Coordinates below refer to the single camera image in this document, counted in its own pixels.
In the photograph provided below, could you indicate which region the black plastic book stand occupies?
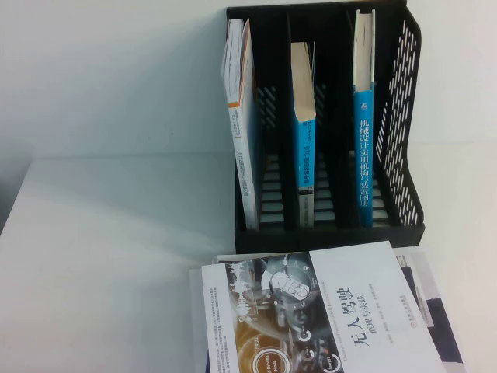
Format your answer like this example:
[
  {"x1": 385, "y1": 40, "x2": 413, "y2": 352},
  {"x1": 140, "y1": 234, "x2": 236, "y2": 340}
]
[{"x1": 226, "y1": 0, "x2": 427, "y2": 253}]

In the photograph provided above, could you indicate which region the white book with orange stripe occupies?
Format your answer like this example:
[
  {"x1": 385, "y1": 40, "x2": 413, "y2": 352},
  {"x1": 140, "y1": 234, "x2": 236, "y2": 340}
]
[{"x1": 221, "y1": 18, "x2": 260, "y2": 231}]

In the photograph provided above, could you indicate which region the blue book with white title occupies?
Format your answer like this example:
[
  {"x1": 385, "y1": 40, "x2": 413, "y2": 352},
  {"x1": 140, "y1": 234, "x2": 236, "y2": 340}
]
[{"x1": 352, "y1": 8, "x2": 377, "y2": 228}]

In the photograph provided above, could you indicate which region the blue and grey spine book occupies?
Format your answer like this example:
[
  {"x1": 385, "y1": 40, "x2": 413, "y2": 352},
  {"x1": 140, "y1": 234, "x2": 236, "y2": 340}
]
[{"x1": 290, "y1": 41, "x2": 318, "y2": 228}]

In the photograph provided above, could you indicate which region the white autonomous driving book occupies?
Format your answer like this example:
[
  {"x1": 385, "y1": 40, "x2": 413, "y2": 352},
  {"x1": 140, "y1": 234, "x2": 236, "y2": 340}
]
[{"x1": 200, "y1": 240, "x2": 446, "y2": 373}]

